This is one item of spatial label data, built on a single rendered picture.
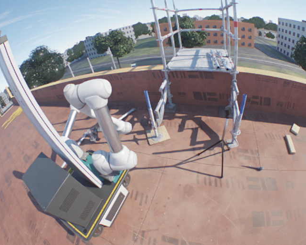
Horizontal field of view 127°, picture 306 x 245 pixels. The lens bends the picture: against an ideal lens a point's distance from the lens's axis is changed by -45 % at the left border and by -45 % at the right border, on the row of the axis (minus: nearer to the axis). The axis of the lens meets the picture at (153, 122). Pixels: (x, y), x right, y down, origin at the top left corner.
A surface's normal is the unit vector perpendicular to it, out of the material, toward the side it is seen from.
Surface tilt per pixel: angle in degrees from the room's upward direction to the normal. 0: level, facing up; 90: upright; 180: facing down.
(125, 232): 0
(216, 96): 90
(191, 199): 0
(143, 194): 0
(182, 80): 90
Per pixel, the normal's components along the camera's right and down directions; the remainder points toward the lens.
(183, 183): -0.19, -0.74
